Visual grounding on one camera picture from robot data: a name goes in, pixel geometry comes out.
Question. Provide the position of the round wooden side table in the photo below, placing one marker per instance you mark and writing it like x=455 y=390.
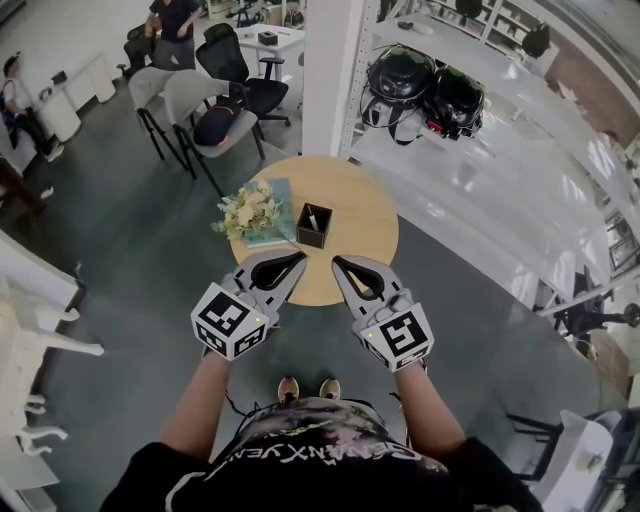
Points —
x=360 y=215

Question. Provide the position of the black tissue box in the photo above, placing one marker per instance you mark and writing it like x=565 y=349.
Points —
x=267 y=38

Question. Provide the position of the black mesh office chair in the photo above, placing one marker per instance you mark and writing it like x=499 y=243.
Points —
x=222 y=55
x=137 y=50

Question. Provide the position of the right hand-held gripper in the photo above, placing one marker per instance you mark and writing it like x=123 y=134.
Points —
x=400 y=337

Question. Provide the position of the black glossy helmet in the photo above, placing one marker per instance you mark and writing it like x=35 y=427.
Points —
x=455 y=100
x=400 y=72

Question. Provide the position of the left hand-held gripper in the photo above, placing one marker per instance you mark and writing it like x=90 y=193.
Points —
x=227 y=320

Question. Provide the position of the grey fabric chair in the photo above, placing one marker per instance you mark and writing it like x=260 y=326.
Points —
x=187 y=92
x=147 y=82

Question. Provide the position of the person's tan shoe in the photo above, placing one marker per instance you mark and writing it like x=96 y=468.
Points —
x=288 y=390
x=330 y=388

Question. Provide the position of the cream dried flower bouquet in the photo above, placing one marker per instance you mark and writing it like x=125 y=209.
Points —
x=247 y=212

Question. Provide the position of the white desk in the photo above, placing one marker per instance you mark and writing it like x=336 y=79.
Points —
x=287 y=45

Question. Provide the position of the white rounded cabinet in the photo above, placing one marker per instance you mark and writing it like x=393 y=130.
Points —
x=60 y=115
x=92 y=77

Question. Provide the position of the dark brown square pen holder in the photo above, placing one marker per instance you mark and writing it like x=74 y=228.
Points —
x=310 y=239

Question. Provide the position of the white ornate console table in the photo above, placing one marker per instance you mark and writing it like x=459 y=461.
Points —
x=30 y=320

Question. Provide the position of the person's right forearm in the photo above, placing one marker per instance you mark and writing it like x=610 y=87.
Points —
x=425 y=410

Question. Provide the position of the person's left forearm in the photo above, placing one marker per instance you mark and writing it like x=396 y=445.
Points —
x=197 y=405

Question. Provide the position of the dark bag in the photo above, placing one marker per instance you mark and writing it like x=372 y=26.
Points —
x=215 y=127

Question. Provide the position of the pale green book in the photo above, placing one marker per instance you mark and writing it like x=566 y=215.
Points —
x=286 y=200

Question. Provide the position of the white metal shelving rack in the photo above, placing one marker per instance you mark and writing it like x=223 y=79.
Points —
x=500 y=175

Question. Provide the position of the person's right tan shoe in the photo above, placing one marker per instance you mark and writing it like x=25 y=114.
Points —
x=330 y=388

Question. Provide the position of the person's left tan shoe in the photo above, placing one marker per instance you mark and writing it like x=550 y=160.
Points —
x=288 y=390

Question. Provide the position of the person's black printed t-shirt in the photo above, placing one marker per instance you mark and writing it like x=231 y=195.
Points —
x=320 y=470

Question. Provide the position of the white square pillar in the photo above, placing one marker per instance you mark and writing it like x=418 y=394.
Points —
x=332 y=75

